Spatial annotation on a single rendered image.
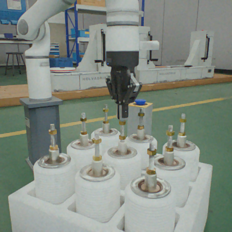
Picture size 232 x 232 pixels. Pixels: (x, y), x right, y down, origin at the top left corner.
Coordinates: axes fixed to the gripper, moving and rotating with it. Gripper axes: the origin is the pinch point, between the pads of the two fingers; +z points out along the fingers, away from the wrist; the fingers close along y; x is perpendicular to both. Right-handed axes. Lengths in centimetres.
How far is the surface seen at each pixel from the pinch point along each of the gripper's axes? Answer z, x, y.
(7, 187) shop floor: 36, -24, -43
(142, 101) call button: 3.3, 20.4, -19.5
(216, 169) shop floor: 36, 56, -13
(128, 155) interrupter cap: 10.4, 0.1, 2.7
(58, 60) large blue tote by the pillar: 5, 123, -435
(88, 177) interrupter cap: 10.4, -12.8, 7.6
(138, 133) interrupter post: 8.9, 9.2, -5.6
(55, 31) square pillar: -63, 180, -620
